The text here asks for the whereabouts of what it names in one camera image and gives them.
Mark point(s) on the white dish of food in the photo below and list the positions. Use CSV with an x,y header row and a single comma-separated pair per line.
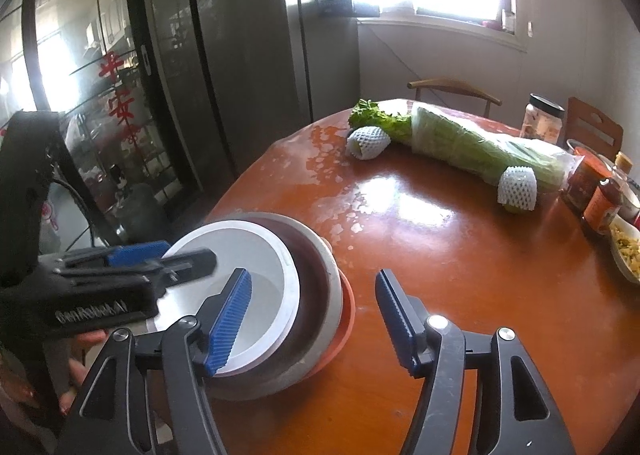
x,y
627,247

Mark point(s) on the white ceramic bowl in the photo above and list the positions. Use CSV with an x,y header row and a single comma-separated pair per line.
x,y
632,205

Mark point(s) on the orange-label sauce bottle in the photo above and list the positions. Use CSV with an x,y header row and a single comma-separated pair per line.
x,y
600,210

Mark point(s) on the curved wooden chair back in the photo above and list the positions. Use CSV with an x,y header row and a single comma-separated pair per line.
x,y
450,83

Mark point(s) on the green lettuce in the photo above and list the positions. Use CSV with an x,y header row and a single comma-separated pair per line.
x,y
380,122

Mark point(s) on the small foam-netted fruit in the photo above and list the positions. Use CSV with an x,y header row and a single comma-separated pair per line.
x,y
367,142

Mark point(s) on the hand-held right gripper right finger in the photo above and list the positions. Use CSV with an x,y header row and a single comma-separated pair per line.
x,y
397,320

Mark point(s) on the black-lidded clear jar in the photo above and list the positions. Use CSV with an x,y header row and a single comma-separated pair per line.
x,y
542,122

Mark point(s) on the red-lidded chili sauce jar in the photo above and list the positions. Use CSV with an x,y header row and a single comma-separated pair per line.
x,y
580,182

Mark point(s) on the white paper bowl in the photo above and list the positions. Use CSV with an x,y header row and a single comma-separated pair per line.
x,y
260,310

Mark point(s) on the wooden chair with slot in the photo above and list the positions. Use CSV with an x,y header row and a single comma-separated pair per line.
x,y
582,120

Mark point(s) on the person's left hand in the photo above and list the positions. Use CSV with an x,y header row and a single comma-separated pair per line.
x,y
75,370

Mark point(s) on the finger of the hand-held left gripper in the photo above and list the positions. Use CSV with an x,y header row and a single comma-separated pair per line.
x,y
135,253
185,267

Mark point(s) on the small windowsill bottle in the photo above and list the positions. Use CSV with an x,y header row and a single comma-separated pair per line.
x,y
508,21

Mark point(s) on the large foam-netted fruit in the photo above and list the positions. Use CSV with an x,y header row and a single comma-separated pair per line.
x,y
517,187

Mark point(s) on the grey refrigerator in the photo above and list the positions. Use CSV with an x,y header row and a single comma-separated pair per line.
x,y
240,60

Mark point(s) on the wrapped napa cabbage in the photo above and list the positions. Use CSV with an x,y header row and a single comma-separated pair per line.
x,y
475,145

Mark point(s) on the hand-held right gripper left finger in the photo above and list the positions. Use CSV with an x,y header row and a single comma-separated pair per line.
x,y
230,320

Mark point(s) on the large steel bowl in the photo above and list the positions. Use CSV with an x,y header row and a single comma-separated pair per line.
x,y
330,295

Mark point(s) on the grey gas cylinder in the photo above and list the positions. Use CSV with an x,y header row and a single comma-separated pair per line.
x,y
142,212

